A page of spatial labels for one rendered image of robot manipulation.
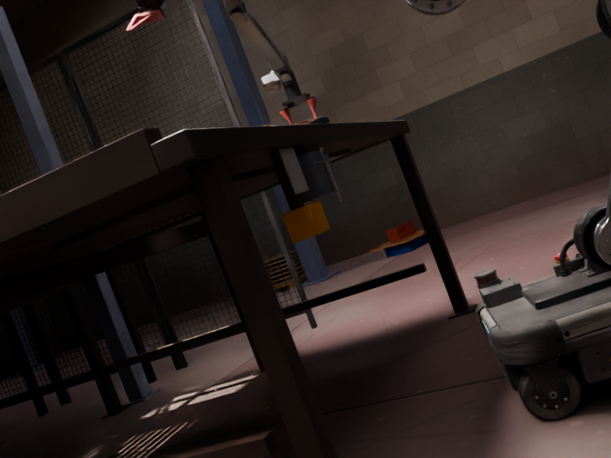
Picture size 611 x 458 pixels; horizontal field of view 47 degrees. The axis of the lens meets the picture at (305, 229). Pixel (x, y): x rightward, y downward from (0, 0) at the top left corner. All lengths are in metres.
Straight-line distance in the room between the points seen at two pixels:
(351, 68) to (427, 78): 0.84
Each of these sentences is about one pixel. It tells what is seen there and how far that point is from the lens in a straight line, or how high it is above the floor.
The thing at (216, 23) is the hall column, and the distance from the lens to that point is 7.02.
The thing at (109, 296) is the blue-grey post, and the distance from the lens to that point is 4.20.
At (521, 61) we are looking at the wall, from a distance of 7.15.
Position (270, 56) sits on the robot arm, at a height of 1.25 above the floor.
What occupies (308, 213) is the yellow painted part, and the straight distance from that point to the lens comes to 1.74.
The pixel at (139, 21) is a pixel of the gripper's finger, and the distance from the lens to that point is 1.58.
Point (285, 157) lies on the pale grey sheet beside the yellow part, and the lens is 1.78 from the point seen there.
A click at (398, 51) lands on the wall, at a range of 7.45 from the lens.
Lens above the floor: 0.69
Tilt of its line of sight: 1 degrees down
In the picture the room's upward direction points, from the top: 21 degrees counter-clockwise
